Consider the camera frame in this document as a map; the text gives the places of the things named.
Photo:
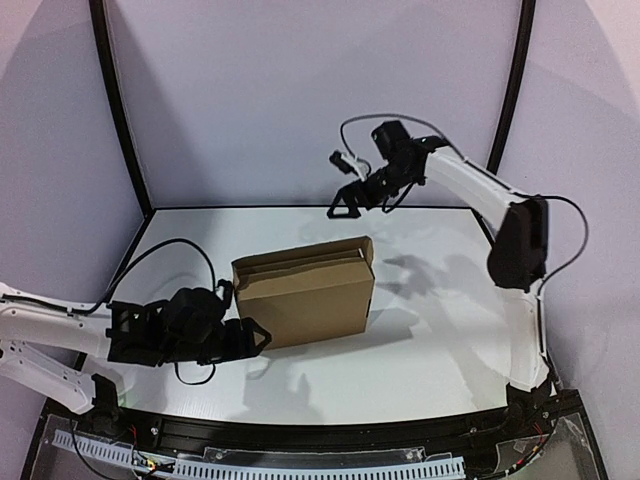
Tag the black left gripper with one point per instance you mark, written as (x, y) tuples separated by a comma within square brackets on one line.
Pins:
[(230, 339)]

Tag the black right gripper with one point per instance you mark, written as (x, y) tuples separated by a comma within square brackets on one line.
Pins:
[(367, 188)]

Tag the brown cardboard box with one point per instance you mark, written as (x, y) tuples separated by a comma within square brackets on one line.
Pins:
[(308, 294)]

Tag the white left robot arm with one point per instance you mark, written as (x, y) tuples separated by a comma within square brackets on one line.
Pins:
[(189, 327)]

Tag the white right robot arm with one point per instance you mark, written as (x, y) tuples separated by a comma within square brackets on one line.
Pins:
[(518, 254)]

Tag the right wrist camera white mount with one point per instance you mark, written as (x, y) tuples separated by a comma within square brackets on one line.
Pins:
[(350, 164)]

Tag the white slotted cable duct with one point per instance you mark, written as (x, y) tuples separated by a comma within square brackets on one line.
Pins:
[(215, 463)]

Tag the left black frame post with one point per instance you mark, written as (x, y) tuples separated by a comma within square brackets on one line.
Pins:
[(111, 81)]

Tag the black frame post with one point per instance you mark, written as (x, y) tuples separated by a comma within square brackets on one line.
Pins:
[(111, 81), (512, 89)]

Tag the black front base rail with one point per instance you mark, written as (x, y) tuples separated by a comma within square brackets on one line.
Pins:
[(556, 442)]

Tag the right black frame post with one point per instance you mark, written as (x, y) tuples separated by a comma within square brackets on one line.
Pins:
[(512, 89)]

